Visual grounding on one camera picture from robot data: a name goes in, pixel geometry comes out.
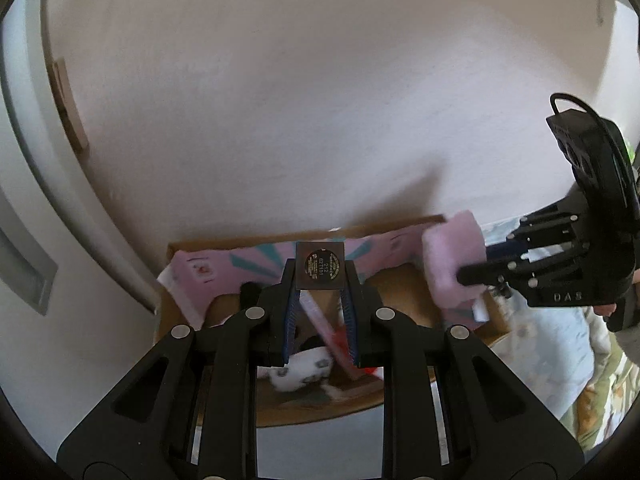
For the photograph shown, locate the panda plush toy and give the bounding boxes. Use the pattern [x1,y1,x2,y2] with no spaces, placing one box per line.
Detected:
[269,346,335,392]

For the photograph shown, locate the cardboard box with pink lining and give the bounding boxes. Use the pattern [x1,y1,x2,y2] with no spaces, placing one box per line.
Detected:
[154,214,512,429]

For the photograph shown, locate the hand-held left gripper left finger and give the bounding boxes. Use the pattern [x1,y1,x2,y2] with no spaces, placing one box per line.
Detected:
[56,259,302,480]

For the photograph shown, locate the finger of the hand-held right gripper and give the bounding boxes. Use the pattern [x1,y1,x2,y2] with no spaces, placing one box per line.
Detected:
[485,238,533,265]
[456,259,532,287]

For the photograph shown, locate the pale yellow quilt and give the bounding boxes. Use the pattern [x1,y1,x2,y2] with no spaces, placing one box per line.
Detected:
[560,345,640,453]

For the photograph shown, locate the pink fluffy pad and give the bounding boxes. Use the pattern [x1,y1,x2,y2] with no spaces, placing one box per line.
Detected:
[421,209,493,325]

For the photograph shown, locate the red printed box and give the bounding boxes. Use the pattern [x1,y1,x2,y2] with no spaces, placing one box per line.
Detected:
[299,292,387,382]

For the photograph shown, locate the small black square box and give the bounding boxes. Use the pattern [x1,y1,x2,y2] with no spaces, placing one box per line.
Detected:
[294,241,347,291]

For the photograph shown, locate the floral grey bedsheet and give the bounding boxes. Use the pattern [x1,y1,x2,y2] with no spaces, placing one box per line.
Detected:
[190,217,610,480]

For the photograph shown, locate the black cable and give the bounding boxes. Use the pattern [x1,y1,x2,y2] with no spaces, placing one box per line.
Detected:
[549,92,632,172]

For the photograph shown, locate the white wardrobe door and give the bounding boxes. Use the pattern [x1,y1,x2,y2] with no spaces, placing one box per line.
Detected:
[0,0,168,461]

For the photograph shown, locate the small wooden wall block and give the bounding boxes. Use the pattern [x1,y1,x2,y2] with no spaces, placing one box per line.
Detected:
[49,57,91,155]

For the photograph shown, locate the grey recessed door handle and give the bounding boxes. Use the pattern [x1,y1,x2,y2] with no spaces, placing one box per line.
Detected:
[0,209,59,317]

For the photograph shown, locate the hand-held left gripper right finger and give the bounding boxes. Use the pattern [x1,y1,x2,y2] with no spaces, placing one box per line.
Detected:
[339,261,584,480]

